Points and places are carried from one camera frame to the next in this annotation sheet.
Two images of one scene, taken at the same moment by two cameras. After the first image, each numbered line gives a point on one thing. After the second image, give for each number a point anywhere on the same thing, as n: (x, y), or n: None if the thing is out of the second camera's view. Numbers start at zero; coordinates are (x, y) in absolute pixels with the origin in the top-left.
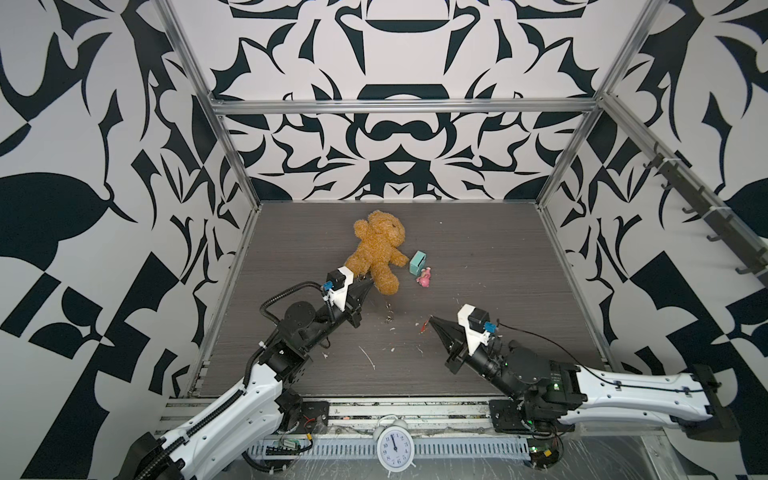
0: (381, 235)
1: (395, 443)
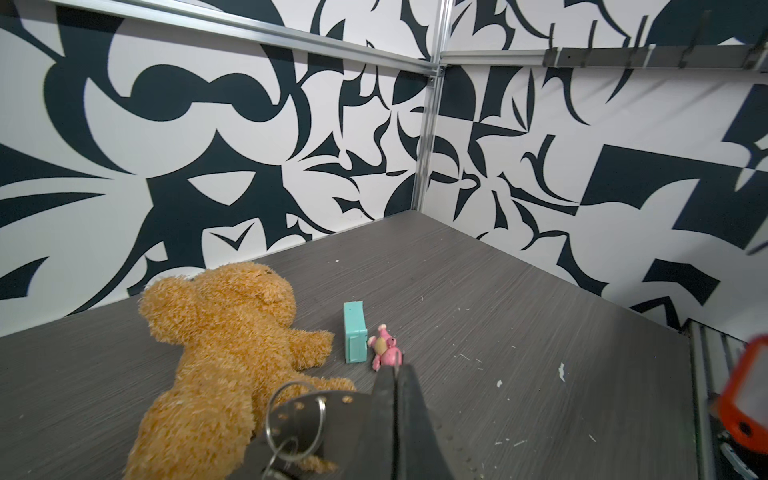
0: (231, 326)
1: None
